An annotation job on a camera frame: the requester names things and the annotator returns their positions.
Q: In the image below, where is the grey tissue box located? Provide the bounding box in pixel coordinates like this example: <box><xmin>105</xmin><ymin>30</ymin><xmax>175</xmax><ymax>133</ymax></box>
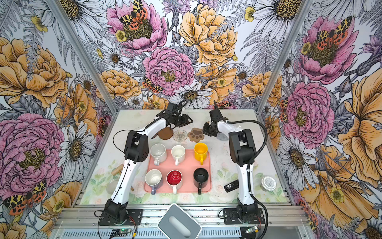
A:
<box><xmin>158</xmin><ymin>203</ymin><xmax>202</xmax><ymax>239</ymax></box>

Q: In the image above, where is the grey blue round coaster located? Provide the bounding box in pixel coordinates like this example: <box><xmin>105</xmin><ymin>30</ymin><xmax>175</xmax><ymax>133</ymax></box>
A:
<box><xmin>216</xmin><ymin>132</ymin><xmax>229</xmax><ymax>141</ymax></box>

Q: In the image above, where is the pink tray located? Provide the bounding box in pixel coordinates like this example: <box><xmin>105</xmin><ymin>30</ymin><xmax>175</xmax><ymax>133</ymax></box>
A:
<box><xmin>148</xmin><ymin>149</ymin><xmax>212</xmax><ymax>194</ymax></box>

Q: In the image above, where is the white mug purple handle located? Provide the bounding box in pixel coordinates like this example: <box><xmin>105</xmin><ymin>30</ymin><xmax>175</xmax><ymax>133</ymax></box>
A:
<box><xmin>145</xmin><ymin>169</ymin><xmax>163</xmax><ymax>195</ymax></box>

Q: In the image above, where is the white mug back middle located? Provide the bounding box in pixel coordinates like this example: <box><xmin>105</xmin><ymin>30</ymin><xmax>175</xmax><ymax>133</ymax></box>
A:
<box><xmin>171</xmin><ymin>145</ymin><xmax>186</xmax><ymax>166</ymax></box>

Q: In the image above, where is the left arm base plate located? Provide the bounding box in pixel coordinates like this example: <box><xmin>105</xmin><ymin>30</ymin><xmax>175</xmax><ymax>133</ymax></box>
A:
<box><xmin>98</xmin><ymin>209</ymin><xmax>143</xmax><ymax>226</ymax></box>

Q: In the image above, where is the white mug back left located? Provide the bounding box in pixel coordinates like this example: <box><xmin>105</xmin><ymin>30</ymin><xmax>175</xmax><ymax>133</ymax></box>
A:
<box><xmin>150</xmin><ymin>143</ymin><xmax>167</xmax><ymax>166</ymax></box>

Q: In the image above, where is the yellow mug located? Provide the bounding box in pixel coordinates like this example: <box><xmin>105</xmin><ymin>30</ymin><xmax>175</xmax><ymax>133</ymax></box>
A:
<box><xmin>194</xmin><ymin>142</ymin><xmax>208</xmax><ymax>165</ymax></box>

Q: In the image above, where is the black mug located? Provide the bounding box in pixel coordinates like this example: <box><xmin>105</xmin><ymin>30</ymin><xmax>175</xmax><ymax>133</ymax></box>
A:
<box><xmin>193</xmin><ymin>168</ymin><xmax>209</xmax><ymax>195</ymax></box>

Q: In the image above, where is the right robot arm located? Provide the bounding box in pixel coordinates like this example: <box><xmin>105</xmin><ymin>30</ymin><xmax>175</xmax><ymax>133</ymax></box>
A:
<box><xmin>203</xmin><ymin>104</ymin><xmax>267</xmax><ymax>222</ymax></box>

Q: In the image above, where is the red inside white mug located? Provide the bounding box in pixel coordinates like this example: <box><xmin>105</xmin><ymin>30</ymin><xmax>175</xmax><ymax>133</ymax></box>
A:
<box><xmin>166</xmin><ymin>170</ymin><xmax>183</xmax><ymax>194</ymax></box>

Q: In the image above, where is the wooden mallet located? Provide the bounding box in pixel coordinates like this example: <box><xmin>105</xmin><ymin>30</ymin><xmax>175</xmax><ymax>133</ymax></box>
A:
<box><xmin>111</xmin><ymin>164</ymin><xmax>137</xmax><ymax>193</ymax></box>

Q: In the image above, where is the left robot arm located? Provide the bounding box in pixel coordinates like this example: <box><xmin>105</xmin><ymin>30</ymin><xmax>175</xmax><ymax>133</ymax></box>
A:
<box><xmin>102</xmin><ymin>101</ymin><xmax>193</xmax><ymax>225</ymax></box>

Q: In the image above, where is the dark brown round coaster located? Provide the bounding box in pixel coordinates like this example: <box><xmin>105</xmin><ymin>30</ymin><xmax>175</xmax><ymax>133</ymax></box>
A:
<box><xmin>158</xmin><ymin>127</ymin><xmax>174</xmax><ymax>140</ymax></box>

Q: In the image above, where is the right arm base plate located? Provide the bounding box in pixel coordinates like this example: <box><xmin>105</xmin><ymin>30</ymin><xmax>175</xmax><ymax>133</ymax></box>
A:
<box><xmin>222</xmin><ymin>208</ymin><xmax>266</xmax><ymax>225</ymax></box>

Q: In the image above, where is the clear glass jar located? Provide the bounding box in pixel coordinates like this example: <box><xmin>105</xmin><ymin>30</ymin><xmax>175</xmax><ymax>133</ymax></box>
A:
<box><xmin>106</xmin><ymin>180</ymin><xmax>118</xmax><ymax>195</ymax></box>

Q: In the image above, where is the black stapler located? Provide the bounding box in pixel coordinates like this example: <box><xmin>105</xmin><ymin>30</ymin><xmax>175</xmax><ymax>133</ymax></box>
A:
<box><xmin>224</xmin><ymin>179</ymin><xmax>239</xmax><ymax>193</ymax></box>

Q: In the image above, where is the white patterned round coaster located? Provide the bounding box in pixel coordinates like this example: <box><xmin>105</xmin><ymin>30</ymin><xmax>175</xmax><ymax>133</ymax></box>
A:
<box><xmin>173</xmin><ymin>129</ymin><xmax>188</xmax><ymax>142</ymax></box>

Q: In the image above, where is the paw shaped cork coaster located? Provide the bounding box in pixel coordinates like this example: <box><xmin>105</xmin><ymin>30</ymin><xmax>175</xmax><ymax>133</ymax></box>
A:
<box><xmin>188</xmin><ymin>127</ymin><xmax>205</xmax><ymax>143</ymax></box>

